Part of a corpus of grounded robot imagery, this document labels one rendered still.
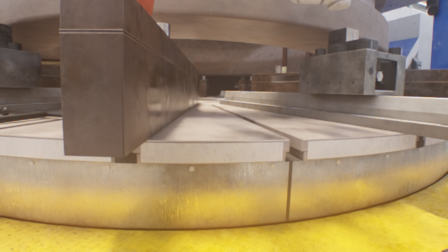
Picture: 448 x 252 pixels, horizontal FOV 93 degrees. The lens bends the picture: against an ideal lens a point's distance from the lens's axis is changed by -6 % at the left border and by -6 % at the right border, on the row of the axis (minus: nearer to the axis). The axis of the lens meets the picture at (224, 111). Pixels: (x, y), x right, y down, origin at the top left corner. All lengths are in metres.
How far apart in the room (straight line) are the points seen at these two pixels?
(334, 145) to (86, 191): 0.85
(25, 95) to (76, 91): 1.28
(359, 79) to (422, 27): 5.95
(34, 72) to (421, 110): 2.04
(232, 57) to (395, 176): 4.90
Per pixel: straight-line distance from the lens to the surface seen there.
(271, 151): 0.76
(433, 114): 1.18
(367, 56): 1.24
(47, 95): 1.92
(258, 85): 2.93
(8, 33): 1.89
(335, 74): 1.33
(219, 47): 5.82
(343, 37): 1.49
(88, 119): 0.57
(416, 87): 2.42
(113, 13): 0.57
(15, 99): 1.83
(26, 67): 1.77
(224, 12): 1.29
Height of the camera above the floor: 0.46
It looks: 5 degrees down
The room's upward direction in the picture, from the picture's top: 1 degrees clockwise
